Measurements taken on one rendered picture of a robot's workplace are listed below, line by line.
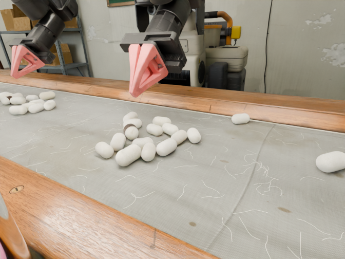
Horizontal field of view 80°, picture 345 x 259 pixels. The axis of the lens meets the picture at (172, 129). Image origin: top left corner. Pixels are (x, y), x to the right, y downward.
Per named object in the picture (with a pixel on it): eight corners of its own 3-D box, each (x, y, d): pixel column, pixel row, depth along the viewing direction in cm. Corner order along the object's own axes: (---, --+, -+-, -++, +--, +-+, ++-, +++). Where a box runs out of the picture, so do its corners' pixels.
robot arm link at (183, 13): (195, 15, 41) (169, 16, 43) (187, -22, 35) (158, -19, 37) (183, 41, 39) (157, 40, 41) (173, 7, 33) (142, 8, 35)
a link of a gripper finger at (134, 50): (147, 84, 28) (172, 33, 31) (108, 80, 31) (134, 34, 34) (166, 110, 33) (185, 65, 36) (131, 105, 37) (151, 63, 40)
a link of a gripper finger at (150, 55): (133, 83, 29) (158, 33, 32) (97, 79, 32) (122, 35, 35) (154, 108, 35) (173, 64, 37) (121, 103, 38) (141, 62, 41)
